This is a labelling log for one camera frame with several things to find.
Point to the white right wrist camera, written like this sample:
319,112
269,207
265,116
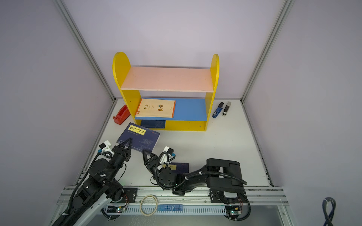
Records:
167,156

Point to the large dark blue book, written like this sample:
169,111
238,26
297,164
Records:
179,168

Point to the red-edged beige reading book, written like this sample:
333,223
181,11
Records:
156,108

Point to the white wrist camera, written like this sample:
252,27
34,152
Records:
105,148
167,156

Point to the grey black stapler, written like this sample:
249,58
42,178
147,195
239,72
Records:
226,108

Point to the yellow blue pink bookshelf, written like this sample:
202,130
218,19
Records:
191,114

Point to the red tape dispenser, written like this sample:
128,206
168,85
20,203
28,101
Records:
122,115

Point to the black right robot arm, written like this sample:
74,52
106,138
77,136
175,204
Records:
222,177

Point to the masking tape roll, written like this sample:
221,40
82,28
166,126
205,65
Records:
148,205

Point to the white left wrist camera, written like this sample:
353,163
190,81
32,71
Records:
105,148

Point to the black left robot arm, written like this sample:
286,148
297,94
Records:
98,188

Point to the blue label strip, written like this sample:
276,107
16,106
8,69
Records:
170,207

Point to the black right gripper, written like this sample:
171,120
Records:
153,160

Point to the small dark blue poetry book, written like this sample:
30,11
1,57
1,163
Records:
143,138

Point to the blue stapler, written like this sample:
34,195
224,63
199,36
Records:
218,110

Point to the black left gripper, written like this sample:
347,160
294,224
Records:
122,150

